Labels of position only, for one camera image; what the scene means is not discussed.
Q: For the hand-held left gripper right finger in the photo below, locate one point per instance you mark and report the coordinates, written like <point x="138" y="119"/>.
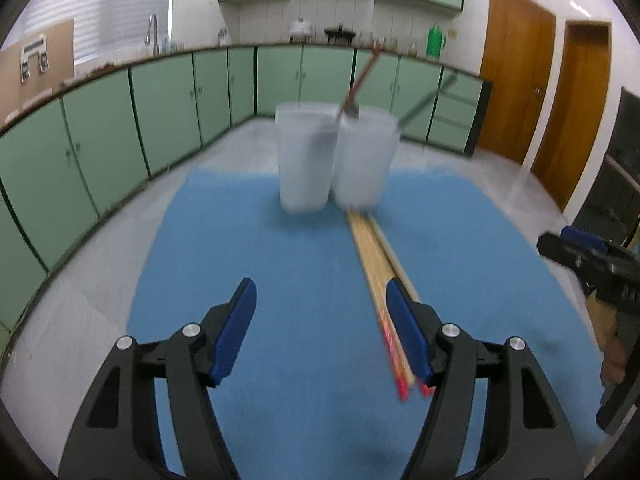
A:
<point x="407" y="335"/>

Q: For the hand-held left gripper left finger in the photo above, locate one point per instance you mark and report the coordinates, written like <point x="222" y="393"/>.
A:
<point x="232" y="330"/>

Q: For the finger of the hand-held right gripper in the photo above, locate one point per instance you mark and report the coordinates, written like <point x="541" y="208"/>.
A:
<point x="557" y="252"/>
<point x="582" y="237"/>

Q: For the wooden chopstick with red end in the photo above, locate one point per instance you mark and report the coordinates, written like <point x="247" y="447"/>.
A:
<point x="372" y="290"/>
<point x="380" y="287"/>
<point x="382" y="260"/>
<point x="395" y="260"/>

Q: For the white plastic utensil holder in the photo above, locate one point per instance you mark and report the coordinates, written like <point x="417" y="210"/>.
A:
<point x="362" y="165"/>
<point x="305" y="160"/>

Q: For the dark chopstick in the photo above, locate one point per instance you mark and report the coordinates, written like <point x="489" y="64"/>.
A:
<point x="425" y="101"/>

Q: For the person's right hand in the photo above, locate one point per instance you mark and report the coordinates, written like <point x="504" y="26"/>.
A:
<point x="611" y="352"/>

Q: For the black chair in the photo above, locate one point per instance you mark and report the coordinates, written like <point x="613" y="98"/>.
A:
<point x="617" y="175"/>

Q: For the blue mat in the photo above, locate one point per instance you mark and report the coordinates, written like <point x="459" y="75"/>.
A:
<point x="300" y="260"/>

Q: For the wooden door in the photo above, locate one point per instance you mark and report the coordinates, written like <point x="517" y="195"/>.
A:
<point x="517" y="70"/>
<point x="575" y="110"/>

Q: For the green thermos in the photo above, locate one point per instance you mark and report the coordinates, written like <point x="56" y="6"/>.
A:
<point x="435" y="42"/>

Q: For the long green base cabinet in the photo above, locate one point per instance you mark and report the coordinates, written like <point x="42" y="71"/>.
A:
<point x="100" y="125"/>

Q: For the glass jar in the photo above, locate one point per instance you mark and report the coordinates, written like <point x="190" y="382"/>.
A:
<point x="412" y="48"/>

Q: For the green base cabinet with drawers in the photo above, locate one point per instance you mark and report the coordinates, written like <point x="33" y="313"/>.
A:
<point x="320" y="80"/>

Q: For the brown countertop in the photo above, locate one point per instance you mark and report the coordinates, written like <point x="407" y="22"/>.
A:
<point x="125" y="63"/>

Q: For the white cooking pot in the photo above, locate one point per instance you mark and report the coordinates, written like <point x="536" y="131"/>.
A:
<point x="300" y="31"/>

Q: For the black wok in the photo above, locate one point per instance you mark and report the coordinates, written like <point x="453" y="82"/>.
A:
<point x="341" y="34"/>

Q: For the metal kitchen faucet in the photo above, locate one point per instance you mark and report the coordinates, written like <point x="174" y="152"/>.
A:
<point x="152" y="30"/>

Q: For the white window blinds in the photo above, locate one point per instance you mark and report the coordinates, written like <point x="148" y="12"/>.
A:
<point x="100" y="15"/>

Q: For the small wall tap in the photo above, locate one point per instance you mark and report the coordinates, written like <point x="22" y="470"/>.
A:
<point x="221" y="35"/>

